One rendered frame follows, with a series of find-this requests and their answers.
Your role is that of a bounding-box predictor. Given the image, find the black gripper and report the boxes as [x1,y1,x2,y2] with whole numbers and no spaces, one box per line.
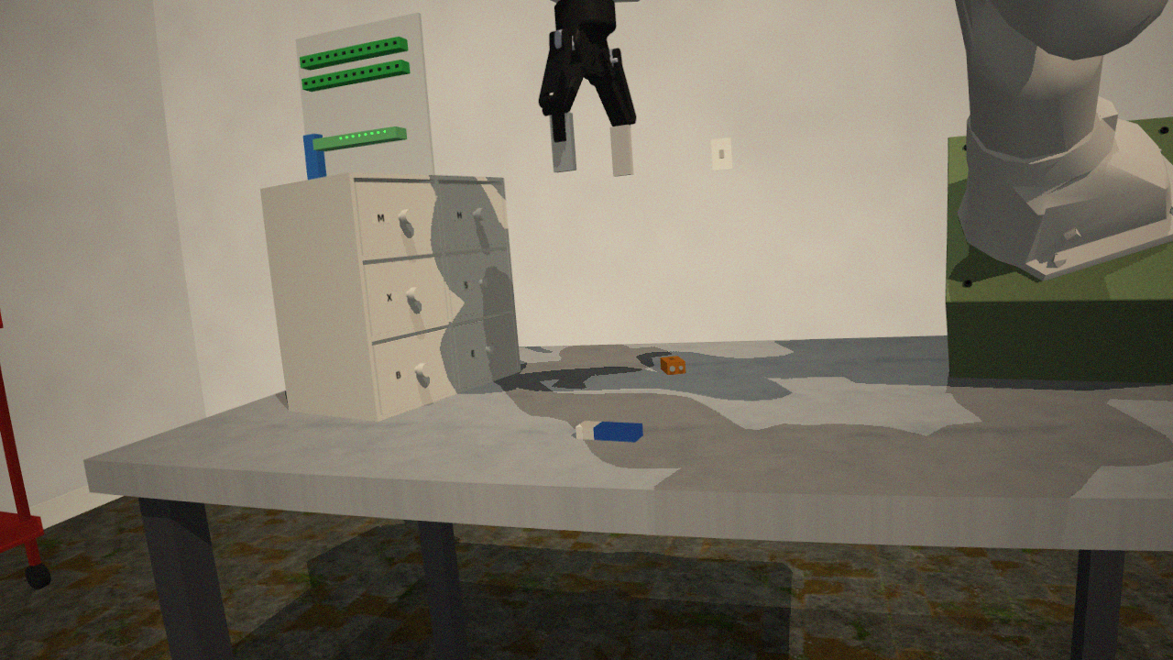
[540,0,636,177]

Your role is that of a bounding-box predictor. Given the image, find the blue and white eraser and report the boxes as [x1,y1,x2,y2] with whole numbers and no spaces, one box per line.
[576,421,643,442]

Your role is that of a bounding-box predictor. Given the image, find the cream small chest of drawers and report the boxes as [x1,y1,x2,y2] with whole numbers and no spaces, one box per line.
[260,172,521,422]

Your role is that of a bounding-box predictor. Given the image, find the orange rectangular block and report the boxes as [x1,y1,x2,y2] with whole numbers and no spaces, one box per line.
[660,356,685,375]

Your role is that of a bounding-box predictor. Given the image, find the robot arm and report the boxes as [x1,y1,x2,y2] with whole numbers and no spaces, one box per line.
[955,0,1173,281]

